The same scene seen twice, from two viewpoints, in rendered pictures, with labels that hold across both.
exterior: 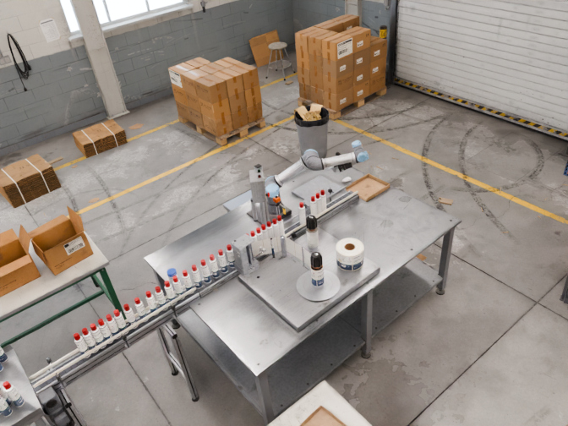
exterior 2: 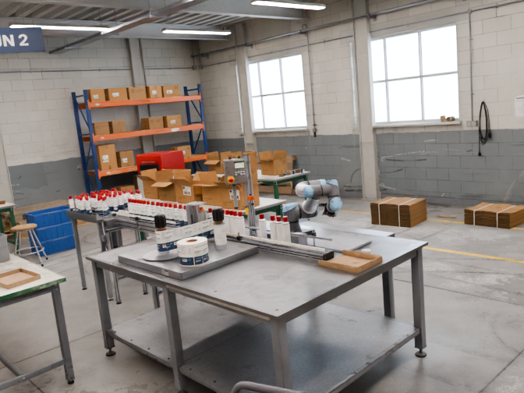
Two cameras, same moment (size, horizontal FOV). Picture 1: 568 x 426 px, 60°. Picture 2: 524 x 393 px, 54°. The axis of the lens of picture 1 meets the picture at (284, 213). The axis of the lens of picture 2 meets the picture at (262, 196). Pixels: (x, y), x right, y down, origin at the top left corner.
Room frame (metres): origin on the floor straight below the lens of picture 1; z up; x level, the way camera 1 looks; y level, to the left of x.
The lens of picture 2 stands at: (2.72, -3.79, 1.84)
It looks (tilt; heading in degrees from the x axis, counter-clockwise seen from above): 10 degrees down; 83
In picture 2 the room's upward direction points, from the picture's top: 5 degrees counter-clockwise
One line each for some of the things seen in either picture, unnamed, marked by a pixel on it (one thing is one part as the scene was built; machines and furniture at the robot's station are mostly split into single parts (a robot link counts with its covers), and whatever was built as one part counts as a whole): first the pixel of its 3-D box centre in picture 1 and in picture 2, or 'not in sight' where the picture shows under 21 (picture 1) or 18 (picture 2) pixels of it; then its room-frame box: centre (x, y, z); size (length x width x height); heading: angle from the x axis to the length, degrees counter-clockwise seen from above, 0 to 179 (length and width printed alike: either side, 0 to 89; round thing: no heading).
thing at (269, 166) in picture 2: not in sight; (271, 162); (3.95, 4.30, 0.97); 0.43 x 0.42 x 0.37; 32
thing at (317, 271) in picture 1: (317, 270); (161, 234); (2.45, -0.18, 1.04); 0.09 x 0.09 x 0.29
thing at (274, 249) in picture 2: (282, 238); (243, 241); (3.03, 0.03, 0.85); 1.65 x 0.11 x 0.05; 126
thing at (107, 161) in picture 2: not in sight; (147, 146); (1.79, 7.64, 1.26); 2.78 x 0.61 x 2.51; 35
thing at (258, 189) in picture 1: (258, 186); (235, 171); (3.04, 0.17, 1.38); 0.17 x 0.10 x 0.19; 1
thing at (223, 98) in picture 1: (216, 96); not in sight; (6.93, 0.80, 0.45); 1.20 x 0.84 x 0.89; 37
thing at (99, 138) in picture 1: (100, 138); (495, 214); (6.71, 2.60, 0.11); 0.65 x 0.54 x 0.22; 122
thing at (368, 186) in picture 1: (367, 187); (350, 260); (3.62, -0.77, 0.85); 0.30 x 0.26 x 0.04; 126
